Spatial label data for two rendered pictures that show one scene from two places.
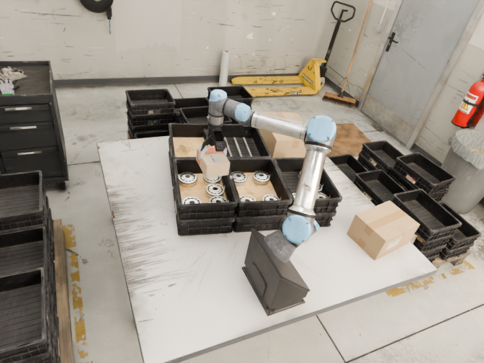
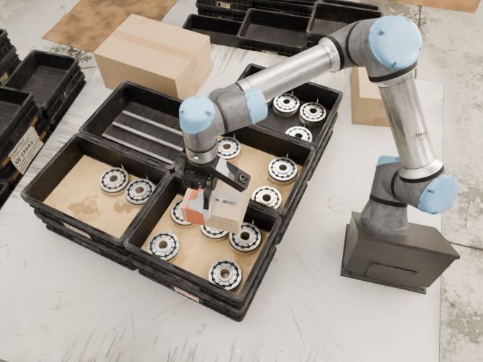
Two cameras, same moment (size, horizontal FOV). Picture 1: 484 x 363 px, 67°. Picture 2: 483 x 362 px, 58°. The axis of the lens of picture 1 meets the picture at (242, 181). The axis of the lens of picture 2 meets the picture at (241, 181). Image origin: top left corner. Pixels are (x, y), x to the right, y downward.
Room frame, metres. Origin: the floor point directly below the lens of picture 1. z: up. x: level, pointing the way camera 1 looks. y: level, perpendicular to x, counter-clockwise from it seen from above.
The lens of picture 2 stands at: (1.00, 0.55, 2.10)
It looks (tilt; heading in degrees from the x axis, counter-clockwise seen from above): 56 degrees down; 316
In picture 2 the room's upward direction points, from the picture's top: 1 degrees counter-clockwise
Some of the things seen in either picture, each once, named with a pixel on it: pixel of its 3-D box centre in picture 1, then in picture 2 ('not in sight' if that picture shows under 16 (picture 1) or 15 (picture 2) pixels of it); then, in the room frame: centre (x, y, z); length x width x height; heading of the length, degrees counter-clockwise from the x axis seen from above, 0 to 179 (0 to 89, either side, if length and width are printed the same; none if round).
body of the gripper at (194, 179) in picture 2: (213, 132); (201, 166); (1.52, 0.18, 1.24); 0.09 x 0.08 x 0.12; 30
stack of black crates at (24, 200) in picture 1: (21, 220); not in sight; (1.50, 1.31, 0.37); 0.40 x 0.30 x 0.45; 30
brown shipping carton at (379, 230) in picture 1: (382, 229); (380, 87); (1.57, -0.84, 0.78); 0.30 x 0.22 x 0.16; 129
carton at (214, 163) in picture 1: (212, 160); (215, 202); (1.50, 0.17, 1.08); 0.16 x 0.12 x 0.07; 30
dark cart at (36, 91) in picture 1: (29, 130); not in sight; (2.34, 1.74, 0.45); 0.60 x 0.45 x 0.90; 30
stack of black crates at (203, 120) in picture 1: (203, 135); (5, 145); (2.87, 0.43, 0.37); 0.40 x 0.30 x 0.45; 120
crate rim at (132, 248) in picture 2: (204, 181); (203, 231); (1.53, 0.20, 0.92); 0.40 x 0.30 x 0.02; 19
